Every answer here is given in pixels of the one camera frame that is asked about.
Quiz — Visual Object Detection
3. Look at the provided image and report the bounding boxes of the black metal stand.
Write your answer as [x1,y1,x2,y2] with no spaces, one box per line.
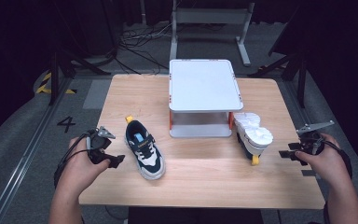
[247,6,310,109]
[48,36,113,106]

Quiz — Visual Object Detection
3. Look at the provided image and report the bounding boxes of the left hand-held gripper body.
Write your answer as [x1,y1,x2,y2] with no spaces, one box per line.
[86,125,117,165]

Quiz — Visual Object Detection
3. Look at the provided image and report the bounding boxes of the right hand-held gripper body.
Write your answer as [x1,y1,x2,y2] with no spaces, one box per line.
[295,119,336,157]

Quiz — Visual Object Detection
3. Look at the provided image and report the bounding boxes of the person's dark clothing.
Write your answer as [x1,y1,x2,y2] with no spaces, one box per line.
[127,206,266,224]

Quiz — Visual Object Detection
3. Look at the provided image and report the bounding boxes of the white metal stand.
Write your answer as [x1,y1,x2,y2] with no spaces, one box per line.
[169,0,256,68]

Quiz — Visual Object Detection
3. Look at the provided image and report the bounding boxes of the white two-tier shoe rack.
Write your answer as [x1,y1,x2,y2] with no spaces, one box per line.
[168,58,245,139]

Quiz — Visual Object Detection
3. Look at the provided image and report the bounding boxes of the black floor cables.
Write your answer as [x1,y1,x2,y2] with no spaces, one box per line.
[117,22,172,76]

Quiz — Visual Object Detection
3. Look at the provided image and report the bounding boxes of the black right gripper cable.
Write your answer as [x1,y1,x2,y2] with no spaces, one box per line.
[322,140,354,180]

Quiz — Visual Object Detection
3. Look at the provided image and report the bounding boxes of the navy and white child's sneaker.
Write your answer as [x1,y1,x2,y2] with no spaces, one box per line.
[233,111,275,167]
[123,115,167,181]

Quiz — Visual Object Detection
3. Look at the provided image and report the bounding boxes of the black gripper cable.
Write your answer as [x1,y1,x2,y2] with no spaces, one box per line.
[53,133,91,189]
[322,140,354,180]

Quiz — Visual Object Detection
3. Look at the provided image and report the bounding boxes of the yellow and black floor tape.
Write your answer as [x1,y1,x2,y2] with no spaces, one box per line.
[35,72,77,95]

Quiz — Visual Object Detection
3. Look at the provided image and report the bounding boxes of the person's right hand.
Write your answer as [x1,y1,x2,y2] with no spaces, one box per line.
[294,133,351,189]

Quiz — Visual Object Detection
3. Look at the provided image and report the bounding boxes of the person's left hand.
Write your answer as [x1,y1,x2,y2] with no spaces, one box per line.
[56,136,112,195]

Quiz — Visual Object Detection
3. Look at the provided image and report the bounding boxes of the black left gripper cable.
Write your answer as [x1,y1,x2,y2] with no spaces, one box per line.
[53,133,91,189]

